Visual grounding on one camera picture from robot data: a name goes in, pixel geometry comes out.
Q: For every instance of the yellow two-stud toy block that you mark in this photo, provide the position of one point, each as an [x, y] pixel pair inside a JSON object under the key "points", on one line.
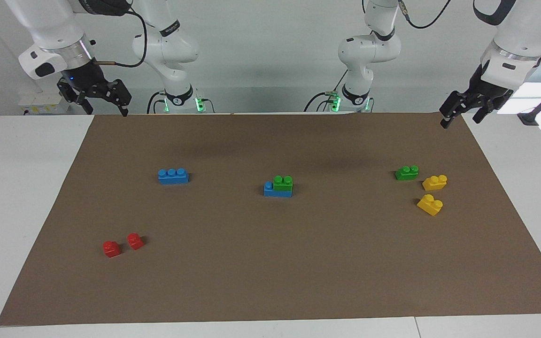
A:
{"points": [[429, 205], [435, 182]]}

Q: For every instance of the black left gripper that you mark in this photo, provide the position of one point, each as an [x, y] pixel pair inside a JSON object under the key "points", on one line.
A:
{"points": [[489, 89]]}

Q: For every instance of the blue three-stud toy block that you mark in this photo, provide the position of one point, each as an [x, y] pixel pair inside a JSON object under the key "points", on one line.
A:
{"points": [[173, 176], [275, 193]]}

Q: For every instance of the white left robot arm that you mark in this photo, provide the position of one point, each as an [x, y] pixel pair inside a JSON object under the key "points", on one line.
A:
{"points": [[524, 28]]}

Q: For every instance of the brown table mat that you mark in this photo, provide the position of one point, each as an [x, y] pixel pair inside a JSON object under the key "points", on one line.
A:
{"points": [[270, 263]]}

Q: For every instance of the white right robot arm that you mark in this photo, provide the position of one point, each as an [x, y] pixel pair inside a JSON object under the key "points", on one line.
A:
{"points": [[50, 23]]}

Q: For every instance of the green two-stud toy block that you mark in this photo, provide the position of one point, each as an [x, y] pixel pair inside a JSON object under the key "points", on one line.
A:
{"points": [[283, 183], [406, 173]]}

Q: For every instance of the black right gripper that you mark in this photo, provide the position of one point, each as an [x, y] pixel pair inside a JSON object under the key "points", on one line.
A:
{"points": [[87, 80]]}

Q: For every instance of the red one-stud toy block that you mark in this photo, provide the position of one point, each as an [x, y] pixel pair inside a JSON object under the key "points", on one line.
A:
{"points": [[111, 249], [135, 241]]}

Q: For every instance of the white power socket box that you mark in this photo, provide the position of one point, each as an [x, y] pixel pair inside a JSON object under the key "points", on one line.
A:
{"points": [[42, 102]]}

